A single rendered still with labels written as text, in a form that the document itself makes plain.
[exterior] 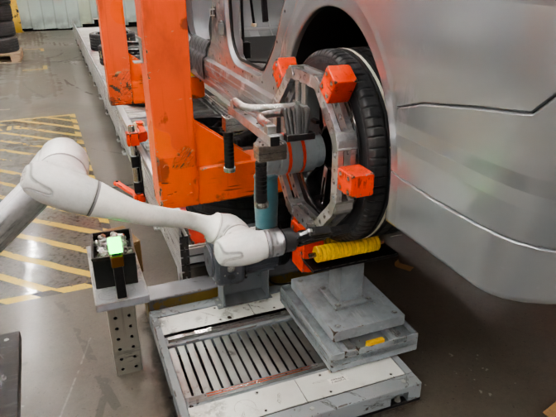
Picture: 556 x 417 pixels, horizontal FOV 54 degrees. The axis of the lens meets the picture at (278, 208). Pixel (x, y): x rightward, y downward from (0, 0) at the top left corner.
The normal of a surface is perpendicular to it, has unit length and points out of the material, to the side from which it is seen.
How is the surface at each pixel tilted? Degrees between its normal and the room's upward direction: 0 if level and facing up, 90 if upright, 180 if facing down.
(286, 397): 0
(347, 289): 90
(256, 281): 90
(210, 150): 90
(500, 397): 0
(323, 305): 0
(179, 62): 90
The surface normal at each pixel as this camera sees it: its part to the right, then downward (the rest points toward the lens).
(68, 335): 0.00, -0.91
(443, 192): -0.93, 0.15
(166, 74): 0.36, 0.38
